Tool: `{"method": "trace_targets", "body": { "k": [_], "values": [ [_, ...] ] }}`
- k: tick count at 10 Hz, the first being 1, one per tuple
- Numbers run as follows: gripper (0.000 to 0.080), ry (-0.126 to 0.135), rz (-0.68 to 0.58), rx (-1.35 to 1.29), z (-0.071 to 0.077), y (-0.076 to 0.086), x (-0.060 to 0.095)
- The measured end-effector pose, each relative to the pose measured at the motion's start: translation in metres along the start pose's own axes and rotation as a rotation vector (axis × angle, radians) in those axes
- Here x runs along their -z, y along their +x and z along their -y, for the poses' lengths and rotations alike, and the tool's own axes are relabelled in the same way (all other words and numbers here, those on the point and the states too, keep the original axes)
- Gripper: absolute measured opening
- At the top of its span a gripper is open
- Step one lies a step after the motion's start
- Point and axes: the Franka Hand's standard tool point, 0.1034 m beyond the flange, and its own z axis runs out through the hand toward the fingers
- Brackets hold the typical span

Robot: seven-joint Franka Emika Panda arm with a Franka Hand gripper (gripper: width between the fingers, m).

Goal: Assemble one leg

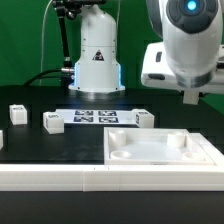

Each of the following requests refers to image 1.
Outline white cable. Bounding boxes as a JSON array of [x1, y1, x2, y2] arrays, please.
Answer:
[[39, 0, 54, 87]]

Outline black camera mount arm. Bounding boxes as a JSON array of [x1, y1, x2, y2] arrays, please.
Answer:
[[52, 0, 107, 68]]

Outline white fiducial marker sheet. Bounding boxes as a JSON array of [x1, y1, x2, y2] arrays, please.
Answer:
[[56, 109, 135, 125]]

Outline white U-shaped fence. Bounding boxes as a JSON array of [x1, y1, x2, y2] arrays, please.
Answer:
[[0, 133, 224, 192]]

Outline black cable bundle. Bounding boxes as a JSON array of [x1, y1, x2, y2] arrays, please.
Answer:
[[22, 68, 74, 88]]

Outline white square table top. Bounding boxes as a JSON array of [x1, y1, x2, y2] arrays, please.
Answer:
[[104, 127, 215, 166]]

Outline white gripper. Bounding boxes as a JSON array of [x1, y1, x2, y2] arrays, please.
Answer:
[[141, 42, 224, 104]]

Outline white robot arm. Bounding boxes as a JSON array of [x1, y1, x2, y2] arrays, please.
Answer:
[[69, 0, 224, 104]]

